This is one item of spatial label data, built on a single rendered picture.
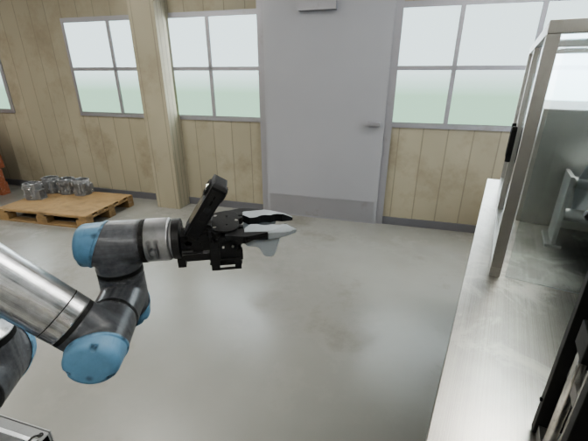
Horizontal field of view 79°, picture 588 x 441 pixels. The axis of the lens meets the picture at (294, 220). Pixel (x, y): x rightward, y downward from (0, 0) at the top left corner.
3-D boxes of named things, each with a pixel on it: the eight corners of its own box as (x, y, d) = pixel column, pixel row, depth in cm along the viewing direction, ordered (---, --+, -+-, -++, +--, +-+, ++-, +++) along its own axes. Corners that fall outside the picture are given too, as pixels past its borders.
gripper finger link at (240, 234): (269, 231, 64) (220, 230, 64) (269, 222, 63) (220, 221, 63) (267, 245, 60) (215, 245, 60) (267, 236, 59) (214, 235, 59)
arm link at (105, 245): (93, 258, 65) (82, 214, 62) (155, 253, 67) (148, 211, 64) (76, 281, 58) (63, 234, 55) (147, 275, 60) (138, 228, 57)
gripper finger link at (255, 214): (287, 231, 72) (241, 238, 69) (287, 205, 69) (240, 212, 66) (291, 240, 69) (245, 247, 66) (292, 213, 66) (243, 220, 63)
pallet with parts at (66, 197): (136, 205, 432) (132, 179, 419) (84, 231, 361) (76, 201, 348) (59, 197, 462) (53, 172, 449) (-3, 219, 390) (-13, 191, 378)
